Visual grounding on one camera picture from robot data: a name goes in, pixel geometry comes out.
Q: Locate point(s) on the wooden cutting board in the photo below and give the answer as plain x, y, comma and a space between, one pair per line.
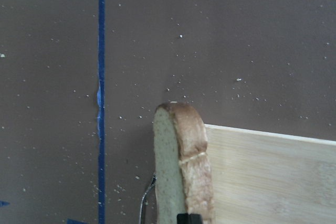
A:
262, 177

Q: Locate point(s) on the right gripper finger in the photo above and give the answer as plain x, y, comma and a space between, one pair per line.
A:
189, 218

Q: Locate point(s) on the bread slice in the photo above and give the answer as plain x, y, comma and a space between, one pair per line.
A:
184, 176

